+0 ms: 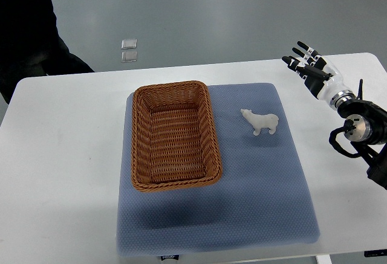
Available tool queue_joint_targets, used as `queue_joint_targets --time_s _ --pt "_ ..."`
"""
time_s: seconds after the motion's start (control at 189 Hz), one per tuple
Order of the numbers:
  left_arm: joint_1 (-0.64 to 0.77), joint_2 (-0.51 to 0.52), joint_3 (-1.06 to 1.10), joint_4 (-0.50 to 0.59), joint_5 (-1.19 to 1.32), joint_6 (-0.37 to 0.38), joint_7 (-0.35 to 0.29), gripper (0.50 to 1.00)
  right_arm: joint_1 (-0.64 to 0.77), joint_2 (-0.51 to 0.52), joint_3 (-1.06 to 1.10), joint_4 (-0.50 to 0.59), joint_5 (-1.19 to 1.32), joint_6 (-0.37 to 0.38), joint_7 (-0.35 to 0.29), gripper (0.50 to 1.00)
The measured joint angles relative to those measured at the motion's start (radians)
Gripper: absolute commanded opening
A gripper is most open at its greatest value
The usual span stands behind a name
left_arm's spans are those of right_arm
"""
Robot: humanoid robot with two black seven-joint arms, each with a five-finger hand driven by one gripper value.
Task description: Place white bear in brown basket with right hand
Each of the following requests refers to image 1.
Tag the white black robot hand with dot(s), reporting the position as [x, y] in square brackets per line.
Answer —
[320, 76]

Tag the white bear figurine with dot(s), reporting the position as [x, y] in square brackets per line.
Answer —
[259, 122]

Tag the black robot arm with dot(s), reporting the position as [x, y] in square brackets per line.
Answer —
[365, 128]

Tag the brown wicker basket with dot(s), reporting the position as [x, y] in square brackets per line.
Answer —
[174, 143]

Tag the blue quilted mat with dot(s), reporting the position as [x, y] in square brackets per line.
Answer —
[262, 198]

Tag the black table control panel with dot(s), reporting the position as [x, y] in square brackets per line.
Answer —
[376, 253]

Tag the lower floor plate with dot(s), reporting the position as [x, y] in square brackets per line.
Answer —
[129, 56]

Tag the floor plate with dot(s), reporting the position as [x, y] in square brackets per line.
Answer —
[129, 56]
[128, 44]

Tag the upper floor plate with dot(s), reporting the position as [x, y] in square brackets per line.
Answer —
[128, 44]

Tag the person in black clothes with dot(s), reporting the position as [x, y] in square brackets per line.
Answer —
[31, 45]

